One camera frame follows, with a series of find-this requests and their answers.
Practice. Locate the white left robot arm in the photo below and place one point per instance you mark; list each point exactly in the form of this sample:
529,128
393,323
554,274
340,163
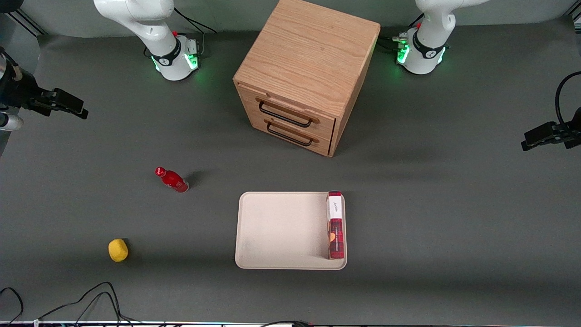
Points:
426,45

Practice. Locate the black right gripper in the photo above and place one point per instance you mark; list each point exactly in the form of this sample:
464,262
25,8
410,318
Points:
20,91

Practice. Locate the red and white cookie box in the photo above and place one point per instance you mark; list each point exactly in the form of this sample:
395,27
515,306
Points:
336,227

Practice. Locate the red bottle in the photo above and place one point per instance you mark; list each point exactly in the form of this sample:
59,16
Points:
174,180

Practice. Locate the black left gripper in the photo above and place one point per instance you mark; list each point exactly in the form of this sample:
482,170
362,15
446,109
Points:
573,133

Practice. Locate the yellow lemon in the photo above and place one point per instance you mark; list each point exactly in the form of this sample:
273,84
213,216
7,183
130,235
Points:
118,250

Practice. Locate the wooden drawer cabinet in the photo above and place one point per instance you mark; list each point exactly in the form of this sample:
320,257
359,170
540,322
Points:
308,50

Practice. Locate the beige plastic tray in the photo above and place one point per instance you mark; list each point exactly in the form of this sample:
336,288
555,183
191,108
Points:
281,231

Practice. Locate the aluminium frame rail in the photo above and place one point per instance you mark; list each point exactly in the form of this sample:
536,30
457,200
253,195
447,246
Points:
575,18
27,22

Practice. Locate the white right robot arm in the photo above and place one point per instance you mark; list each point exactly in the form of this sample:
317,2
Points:
154,27

